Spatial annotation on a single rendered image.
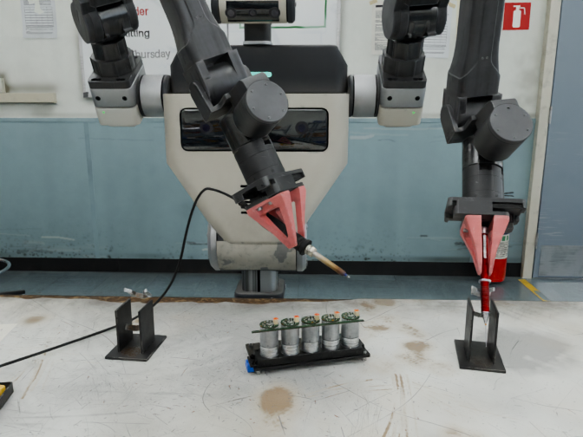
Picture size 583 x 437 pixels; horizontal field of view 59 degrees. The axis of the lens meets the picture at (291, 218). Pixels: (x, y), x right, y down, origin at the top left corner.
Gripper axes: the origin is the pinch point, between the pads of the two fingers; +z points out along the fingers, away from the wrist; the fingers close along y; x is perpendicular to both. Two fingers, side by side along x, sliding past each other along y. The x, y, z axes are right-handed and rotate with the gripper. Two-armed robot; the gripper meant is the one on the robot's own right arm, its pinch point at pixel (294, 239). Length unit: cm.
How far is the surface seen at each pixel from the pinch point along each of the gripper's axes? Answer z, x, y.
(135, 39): -151, 155, 170
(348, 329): 13.8, -2.9, -1.7
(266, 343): 10.7, 4.4, -9.5
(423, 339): 21.3, -6.6, 10.3
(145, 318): 1.2, 19.4, -13.3
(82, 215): -75, 242, 151
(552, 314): 28.9, -20.2, 30.4
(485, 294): 17.2, -18.5, 8.1
